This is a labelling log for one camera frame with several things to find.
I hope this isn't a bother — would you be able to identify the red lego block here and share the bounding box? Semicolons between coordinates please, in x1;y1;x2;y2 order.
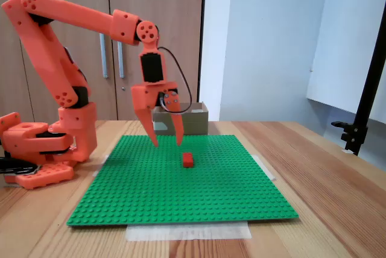
182;152;195;168

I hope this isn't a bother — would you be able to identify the cardboard box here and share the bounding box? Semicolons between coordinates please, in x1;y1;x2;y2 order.
152;101;209;136

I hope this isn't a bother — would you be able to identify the green lego baseplate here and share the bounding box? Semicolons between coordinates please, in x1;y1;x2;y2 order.
66;134;300;228

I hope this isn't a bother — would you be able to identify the translucent masking tape strip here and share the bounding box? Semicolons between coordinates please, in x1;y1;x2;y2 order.
92;154;109;177
125;221;253;242
252;154;277;182

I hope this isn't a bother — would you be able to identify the wooden cabinet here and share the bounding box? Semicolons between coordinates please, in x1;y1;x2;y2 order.
0;0;207;122

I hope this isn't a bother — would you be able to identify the black stand with clamp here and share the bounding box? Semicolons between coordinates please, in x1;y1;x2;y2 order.
331;0;386;157

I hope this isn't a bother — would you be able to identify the gripper motor cable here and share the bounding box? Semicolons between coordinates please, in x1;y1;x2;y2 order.
157;46;193;115

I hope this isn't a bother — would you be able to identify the metal cabinet handle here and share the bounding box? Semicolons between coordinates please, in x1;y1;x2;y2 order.
99;32;109;78
116;40;125;78

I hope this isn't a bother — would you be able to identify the white wall board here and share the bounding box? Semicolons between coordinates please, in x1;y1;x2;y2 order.
306;0;386;125

